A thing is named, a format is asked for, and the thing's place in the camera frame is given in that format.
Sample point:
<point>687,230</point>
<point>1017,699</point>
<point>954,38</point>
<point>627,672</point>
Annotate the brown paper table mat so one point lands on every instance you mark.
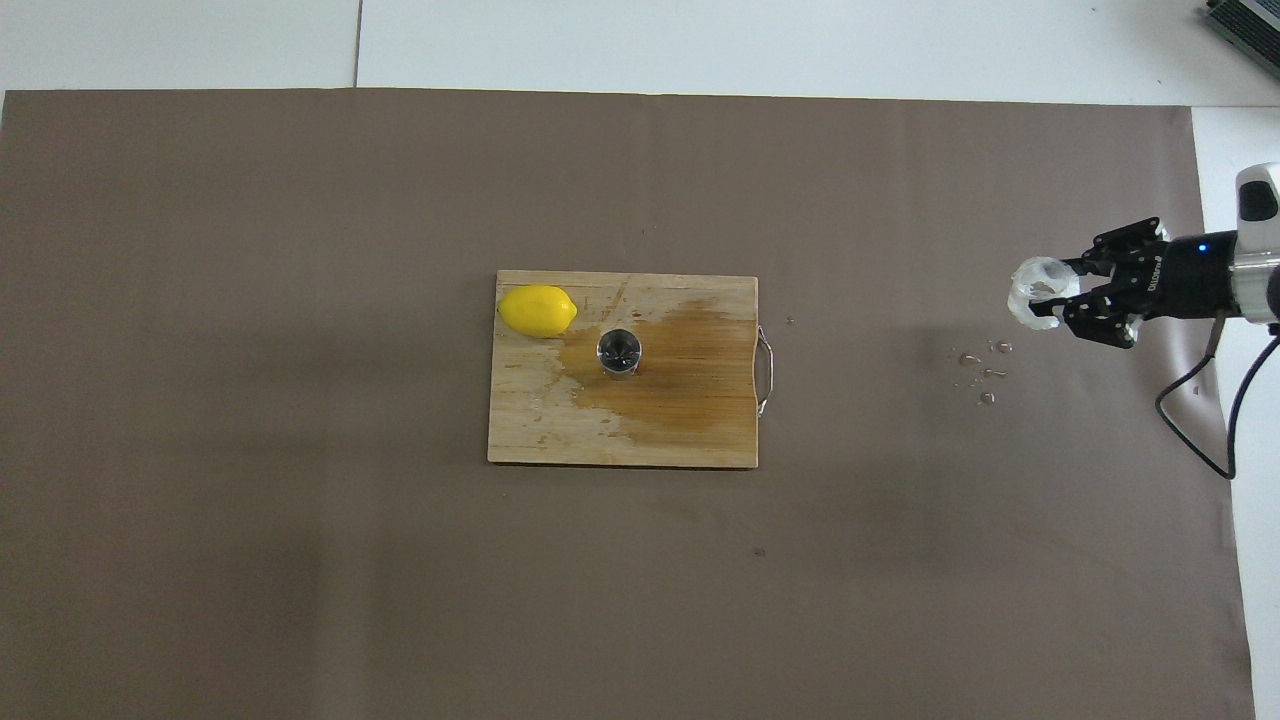
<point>300,550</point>

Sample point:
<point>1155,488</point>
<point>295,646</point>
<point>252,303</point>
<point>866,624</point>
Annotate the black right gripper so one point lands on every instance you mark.
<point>1190,275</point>

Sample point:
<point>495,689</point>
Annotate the small clear glass cup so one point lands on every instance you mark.
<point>1030,290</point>

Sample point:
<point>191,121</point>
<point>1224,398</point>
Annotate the steel double jigger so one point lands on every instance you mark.
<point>619,352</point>

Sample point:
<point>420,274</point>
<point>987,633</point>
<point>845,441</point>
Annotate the yellow lemon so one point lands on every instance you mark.
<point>538,311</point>

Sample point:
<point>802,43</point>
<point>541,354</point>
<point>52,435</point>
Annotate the wooden cutting board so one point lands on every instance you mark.
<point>560,420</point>

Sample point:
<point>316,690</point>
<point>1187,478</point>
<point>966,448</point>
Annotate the black ribbed device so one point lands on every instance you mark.
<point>1245,22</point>

